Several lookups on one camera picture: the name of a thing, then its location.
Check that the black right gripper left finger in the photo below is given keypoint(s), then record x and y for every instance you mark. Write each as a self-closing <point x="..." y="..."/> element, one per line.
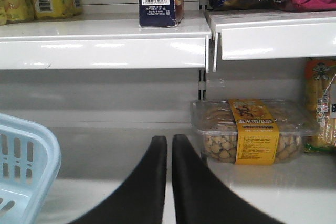
<point x="140" y="198"/>

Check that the yellow snack bag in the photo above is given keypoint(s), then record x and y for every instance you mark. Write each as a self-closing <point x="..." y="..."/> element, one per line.
<point x="320" y="102"/>

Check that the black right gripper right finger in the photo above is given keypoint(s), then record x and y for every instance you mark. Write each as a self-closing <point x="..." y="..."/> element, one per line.
<point x="200" y="197"/>

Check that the light blue plastic basket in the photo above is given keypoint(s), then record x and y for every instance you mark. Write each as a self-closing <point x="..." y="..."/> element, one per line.
<point x="30" y="162"/>

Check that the white supermarket shelving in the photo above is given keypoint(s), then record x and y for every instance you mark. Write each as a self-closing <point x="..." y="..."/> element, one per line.
<point x="105" y="87"/>

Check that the clear cookie tub yellow label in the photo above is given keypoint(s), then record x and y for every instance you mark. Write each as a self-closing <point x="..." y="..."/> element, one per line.
<point x="252" y="131"/>

